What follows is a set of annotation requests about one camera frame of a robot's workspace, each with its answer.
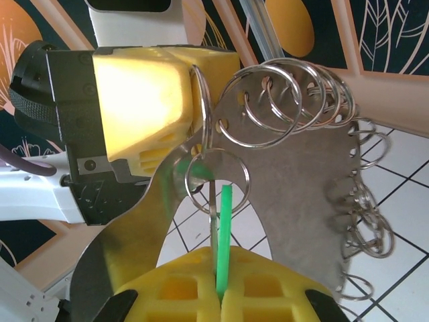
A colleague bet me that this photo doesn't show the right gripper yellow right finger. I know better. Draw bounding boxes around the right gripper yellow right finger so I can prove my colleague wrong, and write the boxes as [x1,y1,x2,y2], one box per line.
[221,246,348,322]

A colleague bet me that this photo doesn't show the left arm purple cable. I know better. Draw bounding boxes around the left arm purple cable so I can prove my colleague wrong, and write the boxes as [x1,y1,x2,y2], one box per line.
[0,146,56,177]

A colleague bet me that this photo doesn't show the silver split key ring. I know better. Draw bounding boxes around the silver split key ring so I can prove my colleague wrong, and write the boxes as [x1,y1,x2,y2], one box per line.
[184,147,251,215]
[190,63,215,158]
[219,65,302,148]

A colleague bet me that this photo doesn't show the aluminium corner post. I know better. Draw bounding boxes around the aluminium corner post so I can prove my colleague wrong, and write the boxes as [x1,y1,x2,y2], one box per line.
[239,0,286,60]

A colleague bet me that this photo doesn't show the wall panel with leaf outlines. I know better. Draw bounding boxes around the wall panel with leaf outlines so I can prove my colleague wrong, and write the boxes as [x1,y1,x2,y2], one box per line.
[360,0,429,76]

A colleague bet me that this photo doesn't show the thin silver metal key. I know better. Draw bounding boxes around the thin silver metal key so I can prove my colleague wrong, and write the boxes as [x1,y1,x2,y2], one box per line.
[208,177,219,272]

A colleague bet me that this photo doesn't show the wall panel with golden oval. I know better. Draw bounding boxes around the wall panel with golden oval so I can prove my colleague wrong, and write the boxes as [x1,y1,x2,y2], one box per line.
[249,0,351,73]

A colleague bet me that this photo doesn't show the green plastic key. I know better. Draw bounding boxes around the green plastic key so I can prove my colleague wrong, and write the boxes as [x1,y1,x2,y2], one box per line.
[215,183,233,298]

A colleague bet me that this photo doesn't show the silver metal chain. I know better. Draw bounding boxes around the silver metal chain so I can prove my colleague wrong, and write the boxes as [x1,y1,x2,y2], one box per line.
[72,63,395,322]

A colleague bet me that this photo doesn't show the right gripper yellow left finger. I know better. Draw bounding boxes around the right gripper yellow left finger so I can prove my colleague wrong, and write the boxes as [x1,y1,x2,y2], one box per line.
[110,246,221,322]

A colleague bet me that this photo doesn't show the wall panel with gold lines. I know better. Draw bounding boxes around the wall panel with gold lines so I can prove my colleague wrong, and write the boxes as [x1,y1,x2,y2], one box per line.
[180,0,259,68]

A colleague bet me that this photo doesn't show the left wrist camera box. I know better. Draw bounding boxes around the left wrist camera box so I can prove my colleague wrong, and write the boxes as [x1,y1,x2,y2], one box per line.
[84,0,187,50]

